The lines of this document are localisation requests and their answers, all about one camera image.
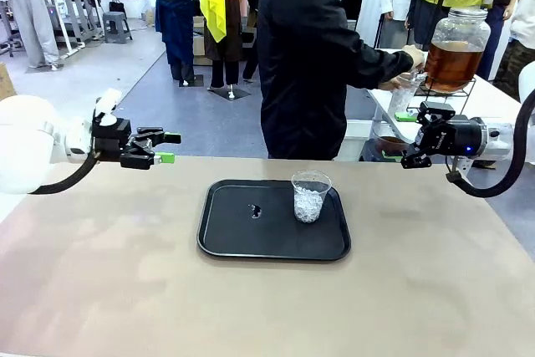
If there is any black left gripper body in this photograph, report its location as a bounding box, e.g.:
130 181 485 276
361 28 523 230
91 118 132 162

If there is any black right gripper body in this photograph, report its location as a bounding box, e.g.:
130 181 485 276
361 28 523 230
417 117 488 161

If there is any tall clear plastic cup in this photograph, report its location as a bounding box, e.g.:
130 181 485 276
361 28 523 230
387 74 420 120

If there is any glass tea dispenser jar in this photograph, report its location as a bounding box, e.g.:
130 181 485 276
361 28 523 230
411 8 492 94

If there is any short clear plastic cup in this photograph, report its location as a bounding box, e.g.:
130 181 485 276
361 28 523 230
290 169 333 224

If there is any person's right forearm black sleeve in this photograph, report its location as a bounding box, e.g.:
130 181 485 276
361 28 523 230
358 45 415 91

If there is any person's left hand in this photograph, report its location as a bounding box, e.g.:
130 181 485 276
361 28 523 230
377 74 405 91

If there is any person's right hand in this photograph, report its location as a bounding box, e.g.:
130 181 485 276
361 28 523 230
400 43 428 69

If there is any dark waste bucket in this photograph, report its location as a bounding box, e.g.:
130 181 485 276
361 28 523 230
367 134 415 161

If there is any grey storage box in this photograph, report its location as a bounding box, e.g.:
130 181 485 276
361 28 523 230
342 120 378 161

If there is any mannequin with navy trousers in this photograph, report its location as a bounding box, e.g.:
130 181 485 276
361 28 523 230
476 0 522 80

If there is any mannequin with camouflage trousers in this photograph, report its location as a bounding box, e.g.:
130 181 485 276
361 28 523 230
497 0 535 91

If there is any brown cardboard box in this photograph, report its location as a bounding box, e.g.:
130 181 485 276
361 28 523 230
192 16 209 67
0 63 18 101

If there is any mannequin with navy skirt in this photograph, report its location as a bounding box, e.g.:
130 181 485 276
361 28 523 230
145 0 204 89

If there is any grey plastic stool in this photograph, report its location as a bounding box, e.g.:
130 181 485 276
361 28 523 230
102 12 134 44

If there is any mannequin with brown skirt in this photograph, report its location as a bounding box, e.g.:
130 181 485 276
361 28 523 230
203 0 252 101

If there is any white workbench with equipment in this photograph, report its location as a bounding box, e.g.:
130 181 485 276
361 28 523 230
39 0 105 59

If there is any person in black jacket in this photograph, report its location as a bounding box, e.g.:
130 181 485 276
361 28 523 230
255 0 419 161

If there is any mannequin with grey trousers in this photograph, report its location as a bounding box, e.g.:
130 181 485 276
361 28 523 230
0 0 72 70

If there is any black plastic serving tray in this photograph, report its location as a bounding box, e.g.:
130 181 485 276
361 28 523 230
196 179 352 263

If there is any black wire jar stand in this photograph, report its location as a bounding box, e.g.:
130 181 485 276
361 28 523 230
407 75 478 118

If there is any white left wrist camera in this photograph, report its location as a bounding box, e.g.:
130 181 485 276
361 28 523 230
92 88 123 126

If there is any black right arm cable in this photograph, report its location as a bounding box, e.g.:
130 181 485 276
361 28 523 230
445 89 535 199

